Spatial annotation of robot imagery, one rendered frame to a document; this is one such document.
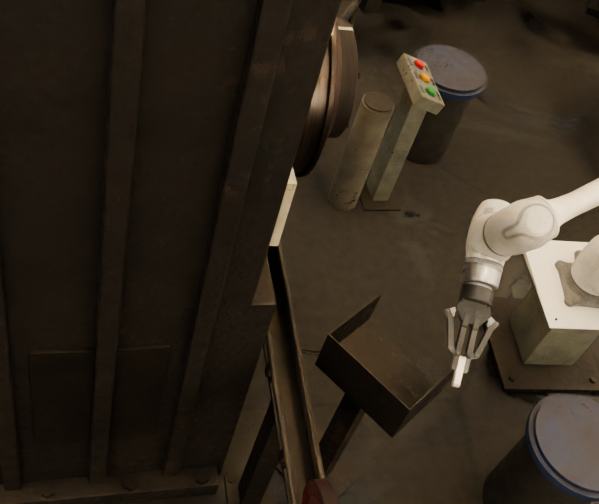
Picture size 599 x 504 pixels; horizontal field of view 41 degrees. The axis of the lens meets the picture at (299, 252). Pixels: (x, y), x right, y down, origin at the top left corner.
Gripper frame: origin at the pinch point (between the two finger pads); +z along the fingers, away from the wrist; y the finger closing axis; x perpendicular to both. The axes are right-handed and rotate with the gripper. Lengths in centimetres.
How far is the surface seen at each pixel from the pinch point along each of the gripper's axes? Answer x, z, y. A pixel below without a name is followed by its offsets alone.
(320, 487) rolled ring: 16.4, 32.1, 24.5
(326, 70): 31, -50, 46
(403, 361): -22.5, -1.4, 10.5
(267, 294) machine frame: 11.5, -3.8, 46.1
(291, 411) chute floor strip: -7.0, 18.7, 34.6
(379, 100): -84, -96, 35
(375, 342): -22.5, -4.2, 18.6
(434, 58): -118, -134, 18
